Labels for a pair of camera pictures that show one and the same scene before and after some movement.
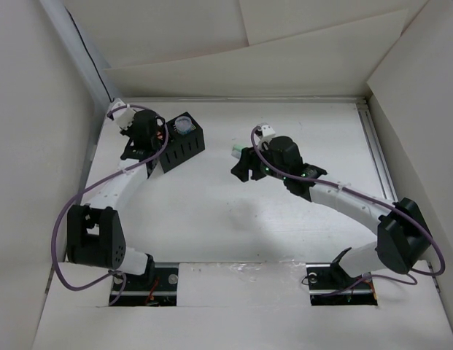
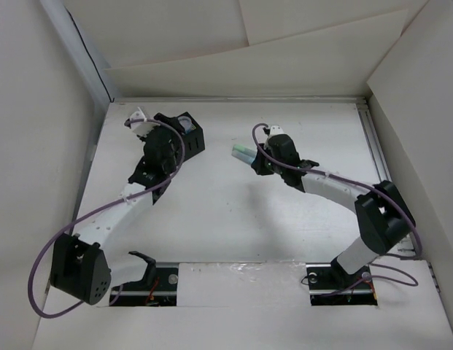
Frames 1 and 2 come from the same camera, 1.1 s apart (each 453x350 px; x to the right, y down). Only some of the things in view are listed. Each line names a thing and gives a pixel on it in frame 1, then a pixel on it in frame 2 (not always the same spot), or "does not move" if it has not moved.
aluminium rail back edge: x=247 y=100 does not move
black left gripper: x=128 y=132 -> x=142 y=136
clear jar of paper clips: x=183 y=125 does not move
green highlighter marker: x=238 y=147 does not move
